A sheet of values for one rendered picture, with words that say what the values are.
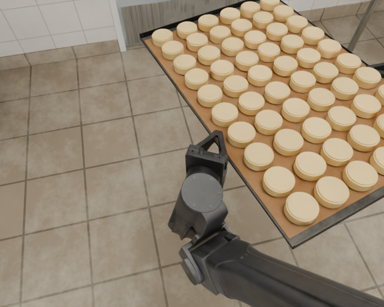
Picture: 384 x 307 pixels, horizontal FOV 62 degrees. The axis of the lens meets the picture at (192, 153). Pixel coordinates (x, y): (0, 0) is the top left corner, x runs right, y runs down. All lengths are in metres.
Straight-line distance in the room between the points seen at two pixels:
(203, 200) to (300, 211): 0.16
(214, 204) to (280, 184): 0.15
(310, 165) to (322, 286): 0.27
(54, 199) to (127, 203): 0.37
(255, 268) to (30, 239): 1.43
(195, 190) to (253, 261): 0.11
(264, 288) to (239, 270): 0.05
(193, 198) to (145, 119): 1.52
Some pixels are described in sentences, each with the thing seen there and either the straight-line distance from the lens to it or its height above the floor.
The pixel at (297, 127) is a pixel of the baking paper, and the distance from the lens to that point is 0.64.
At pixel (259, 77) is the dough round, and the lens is 0.69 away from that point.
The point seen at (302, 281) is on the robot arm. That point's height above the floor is 1.15.
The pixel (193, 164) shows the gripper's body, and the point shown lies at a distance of 0.53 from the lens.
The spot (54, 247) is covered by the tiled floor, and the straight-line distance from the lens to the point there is 1.66.
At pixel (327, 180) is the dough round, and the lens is 0.55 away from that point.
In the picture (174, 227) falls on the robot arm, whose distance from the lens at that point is 0.50.
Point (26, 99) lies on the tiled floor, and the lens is 2.24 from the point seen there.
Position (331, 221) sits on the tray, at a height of 1.00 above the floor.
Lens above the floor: 1.47
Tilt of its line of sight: 57 degrees down
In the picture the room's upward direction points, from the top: straight up
